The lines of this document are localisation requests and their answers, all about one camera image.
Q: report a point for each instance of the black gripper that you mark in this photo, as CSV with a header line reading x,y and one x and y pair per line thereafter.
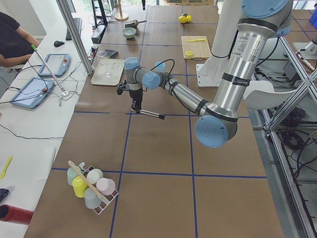
x,y
135,94

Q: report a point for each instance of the steel stirring rod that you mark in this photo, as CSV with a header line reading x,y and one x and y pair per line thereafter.
x,y
148,113

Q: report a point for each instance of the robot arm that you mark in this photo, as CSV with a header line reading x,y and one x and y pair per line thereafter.
x,y
260,20

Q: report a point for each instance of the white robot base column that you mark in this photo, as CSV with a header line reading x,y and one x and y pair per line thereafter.
x,y
210,73

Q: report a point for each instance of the blue cup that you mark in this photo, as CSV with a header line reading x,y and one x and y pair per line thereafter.
x,y
160,66

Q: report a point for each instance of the lemon slice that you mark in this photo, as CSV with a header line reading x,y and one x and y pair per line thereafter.
x,y
189,53

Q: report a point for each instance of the white cup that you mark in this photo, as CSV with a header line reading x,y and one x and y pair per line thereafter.
x,y
94,175

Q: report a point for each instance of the pink cup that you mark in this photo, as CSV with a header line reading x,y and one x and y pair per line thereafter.
x,y
106,186

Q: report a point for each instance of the mint green cup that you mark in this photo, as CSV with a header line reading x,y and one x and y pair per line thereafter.
x,y
71,175

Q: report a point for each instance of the yellow cup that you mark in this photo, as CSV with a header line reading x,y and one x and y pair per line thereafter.
x,y
79,186

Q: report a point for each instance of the pale grey cup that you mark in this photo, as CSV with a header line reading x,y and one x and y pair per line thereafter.
x,y
91,199

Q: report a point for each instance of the cream bear tray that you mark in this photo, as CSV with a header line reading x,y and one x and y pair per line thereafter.
x,y
116,67

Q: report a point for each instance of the dark grey cloth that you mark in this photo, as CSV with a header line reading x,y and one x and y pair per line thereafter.
x,y
111,53

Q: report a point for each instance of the clear glass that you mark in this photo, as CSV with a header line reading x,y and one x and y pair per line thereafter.
x,y
104,61

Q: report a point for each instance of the green bowl of ice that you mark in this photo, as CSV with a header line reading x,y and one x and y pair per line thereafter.
x,y
129,32

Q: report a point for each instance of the microphone stick stand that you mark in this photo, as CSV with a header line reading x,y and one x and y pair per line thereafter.
x,y
64,92

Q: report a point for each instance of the metal ice scoop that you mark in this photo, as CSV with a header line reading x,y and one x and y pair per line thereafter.
x,y
134,23

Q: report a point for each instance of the wooden cutting board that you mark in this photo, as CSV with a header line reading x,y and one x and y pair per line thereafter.
x,y
201,50

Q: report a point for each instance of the yellow plastic knife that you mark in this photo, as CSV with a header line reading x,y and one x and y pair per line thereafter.
x,y
196,40

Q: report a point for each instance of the wooden stand with base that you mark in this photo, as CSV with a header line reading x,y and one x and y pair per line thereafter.
x,y
120,16

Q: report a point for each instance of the far teach pendant tablet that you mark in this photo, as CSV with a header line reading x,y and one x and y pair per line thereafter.
x,y
58,63

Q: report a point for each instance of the teach pendant tablet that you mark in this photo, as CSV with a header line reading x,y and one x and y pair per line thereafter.
x,y
58,63
32,93

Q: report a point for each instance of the whole yellow lemons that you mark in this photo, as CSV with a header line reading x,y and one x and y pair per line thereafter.
x,y
185,18

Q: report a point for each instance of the computer mouse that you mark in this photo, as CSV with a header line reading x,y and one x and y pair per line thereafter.
x,y
58,43

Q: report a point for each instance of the near teach pendant tablet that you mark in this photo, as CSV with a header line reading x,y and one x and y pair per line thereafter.
x,y
32,93

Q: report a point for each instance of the seated person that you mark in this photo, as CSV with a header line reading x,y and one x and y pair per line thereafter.
x,y
15,43

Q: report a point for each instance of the red cylinder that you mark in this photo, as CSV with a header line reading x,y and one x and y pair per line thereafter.
x,y
15,215

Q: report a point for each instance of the wooden rack handle rod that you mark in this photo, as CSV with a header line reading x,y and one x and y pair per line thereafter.
x,y
73,166

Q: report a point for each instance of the white wire cup rack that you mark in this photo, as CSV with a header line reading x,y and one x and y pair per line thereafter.
x,y
108,199

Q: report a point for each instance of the aluminium frame post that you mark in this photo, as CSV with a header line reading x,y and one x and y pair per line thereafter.
x,y
67,16

